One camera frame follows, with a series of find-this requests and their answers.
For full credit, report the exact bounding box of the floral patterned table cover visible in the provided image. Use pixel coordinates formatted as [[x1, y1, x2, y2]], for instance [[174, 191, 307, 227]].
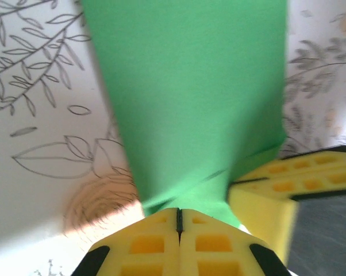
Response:
[[0, 0, 346, 276]]

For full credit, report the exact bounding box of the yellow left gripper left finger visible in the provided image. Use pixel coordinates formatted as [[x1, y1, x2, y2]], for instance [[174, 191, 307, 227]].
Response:
[[72, 208, 180, 276]]

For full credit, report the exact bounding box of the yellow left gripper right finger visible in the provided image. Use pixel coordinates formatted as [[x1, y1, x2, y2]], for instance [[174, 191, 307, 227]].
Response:
[[178, 208, 289, 276]]

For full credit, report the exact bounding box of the green paper sheet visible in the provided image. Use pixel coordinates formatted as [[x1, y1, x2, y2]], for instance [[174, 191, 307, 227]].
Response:
[[82, 0, 289, 231]]

